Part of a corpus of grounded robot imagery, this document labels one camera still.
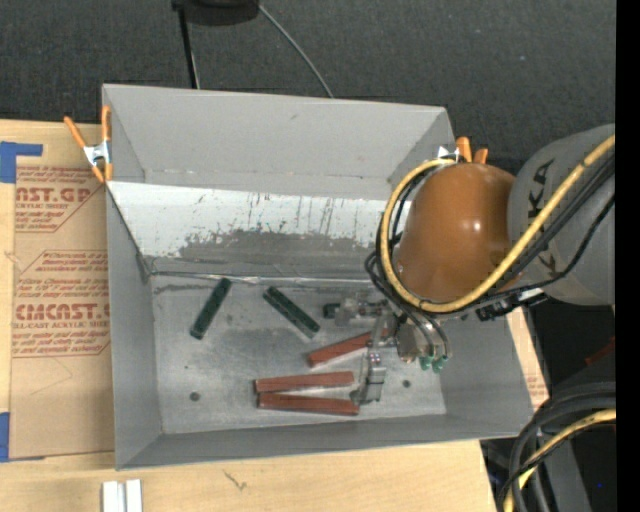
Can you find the black cylinder on white bracket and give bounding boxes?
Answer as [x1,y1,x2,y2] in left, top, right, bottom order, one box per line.
[474,291,549,323]

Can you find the grey metal bin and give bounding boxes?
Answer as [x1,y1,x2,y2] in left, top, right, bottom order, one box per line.
[101,83,537,472]

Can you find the red-brown flat block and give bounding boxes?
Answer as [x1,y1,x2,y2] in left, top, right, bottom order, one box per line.
[254,370,356,395]
[306,328,390,368]
[256,391,361,417]

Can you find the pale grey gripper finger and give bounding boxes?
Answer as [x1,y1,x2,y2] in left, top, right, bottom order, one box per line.
[323,298,388,327]
[349,349,389,407]

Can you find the brown cardboard board, red print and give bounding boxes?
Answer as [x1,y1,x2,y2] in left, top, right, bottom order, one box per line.
[0,118,552,462]

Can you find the dark green flat block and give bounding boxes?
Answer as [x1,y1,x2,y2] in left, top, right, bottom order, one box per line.
[262,285,322,340]
[189,277,233,341]

